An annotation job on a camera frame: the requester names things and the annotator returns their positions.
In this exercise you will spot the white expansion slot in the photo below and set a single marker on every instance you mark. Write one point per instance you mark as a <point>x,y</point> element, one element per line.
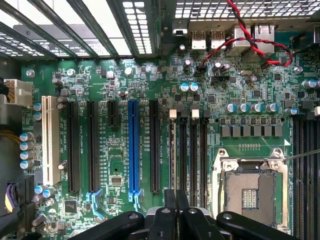
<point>51,150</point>

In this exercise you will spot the thin silver locking lever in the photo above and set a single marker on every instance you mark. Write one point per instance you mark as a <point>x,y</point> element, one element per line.
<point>302,157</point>
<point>220,197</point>

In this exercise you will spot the CPU socket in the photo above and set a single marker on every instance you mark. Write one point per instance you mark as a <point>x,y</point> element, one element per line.
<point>250,190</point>

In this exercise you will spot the white power connector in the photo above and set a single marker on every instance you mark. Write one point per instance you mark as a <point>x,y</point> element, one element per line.
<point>22,95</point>

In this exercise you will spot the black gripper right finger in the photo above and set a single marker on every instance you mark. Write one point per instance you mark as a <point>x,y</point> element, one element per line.
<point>192,225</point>

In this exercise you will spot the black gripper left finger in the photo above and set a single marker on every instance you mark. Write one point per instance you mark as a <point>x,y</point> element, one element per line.
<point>165,225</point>

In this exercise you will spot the long black expansion slot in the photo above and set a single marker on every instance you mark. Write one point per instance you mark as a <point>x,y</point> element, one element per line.
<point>155,150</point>
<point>93,150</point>
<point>73,150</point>

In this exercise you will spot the silver network port block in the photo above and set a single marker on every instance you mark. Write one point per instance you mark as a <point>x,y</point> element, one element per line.
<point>265,35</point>

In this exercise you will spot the short black expansion slot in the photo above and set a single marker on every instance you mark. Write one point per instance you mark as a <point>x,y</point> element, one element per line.
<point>113,115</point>

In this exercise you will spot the grey metal PC case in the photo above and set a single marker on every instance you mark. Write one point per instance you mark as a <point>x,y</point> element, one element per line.
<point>157,37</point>

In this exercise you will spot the green motherboard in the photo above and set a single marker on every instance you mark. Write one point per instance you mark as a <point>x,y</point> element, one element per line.
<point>115,150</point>

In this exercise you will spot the blue expansion slot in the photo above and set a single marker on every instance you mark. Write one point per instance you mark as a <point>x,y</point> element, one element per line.
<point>133,150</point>

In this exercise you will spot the silver USB port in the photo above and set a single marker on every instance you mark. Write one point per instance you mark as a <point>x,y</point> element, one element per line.
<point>218,41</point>
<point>198,41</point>

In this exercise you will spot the black RAM slot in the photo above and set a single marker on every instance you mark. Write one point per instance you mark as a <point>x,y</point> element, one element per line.
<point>195,150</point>
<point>183,150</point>
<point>317,175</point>
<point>296,175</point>
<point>173,113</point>
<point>205,150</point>
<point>307,175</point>

